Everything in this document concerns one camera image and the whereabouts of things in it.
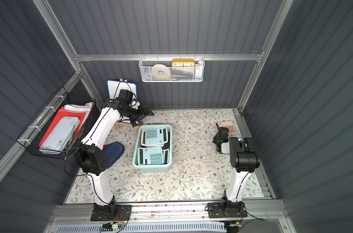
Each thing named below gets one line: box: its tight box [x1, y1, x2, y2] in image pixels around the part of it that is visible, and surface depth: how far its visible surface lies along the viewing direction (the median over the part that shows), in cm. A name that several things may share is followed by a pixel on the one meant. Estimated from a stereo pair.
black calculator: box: [161, 143, 171, 165], surface depth 88 cm
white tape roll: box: [151, 63, 171, 79], surface depth 86 cm
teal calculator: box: [137, 146, 164, 166], surface depth 84 cm
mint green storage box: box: [132, 124, 173, 173], surface depth 88 cm
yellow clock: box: [171, 58, 196, 67], surface depth 89 cm
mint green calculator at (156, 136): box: [144, 127, 169, 146], surface depth 91 cm
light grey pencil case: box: [39, 116, 81, 152], surface depth 68 cm
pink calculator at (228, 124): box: [216, 120, 237, 134], surface depth 110 cm
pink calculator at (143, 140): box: [140, 129, 165, 148], surface depth 90 cm
